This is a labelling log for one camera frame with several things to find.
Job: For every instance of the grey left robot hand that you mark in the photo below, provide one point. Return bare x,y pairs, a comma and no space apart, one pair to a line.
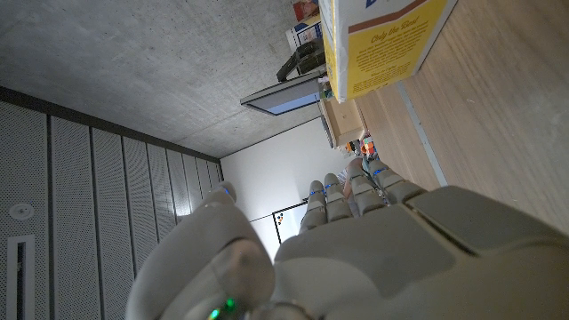
378,266

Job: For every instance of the small wooden box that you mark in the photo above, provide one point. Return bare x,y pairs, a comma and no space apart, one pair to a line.
344,122

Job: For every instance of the yellow and white carton box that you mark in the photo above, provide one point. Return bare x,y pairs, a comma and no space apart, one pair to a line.
382,58

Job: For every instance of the colourful puzzle cube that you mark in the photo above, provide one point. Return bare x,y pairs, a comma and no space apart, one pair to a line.
368,145

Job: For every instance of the black monitor with stand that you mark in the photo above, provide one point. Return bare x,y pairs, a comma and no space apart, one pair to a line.
284,100

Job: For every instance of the white canister with blue label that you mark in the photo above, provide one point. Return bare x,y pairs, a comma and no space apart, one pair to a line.
302,34

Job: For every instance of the ceiling slot vent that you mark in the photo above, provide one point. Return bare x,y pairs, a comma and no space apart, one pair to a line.
20,275

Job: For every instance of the round ceiling sensor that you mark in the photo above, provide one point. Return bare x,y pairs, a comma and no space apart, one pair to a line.
21,211

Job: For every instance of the whiteboard with black frame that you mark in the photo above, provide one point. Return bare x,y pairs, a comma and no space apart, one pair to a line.
289,220

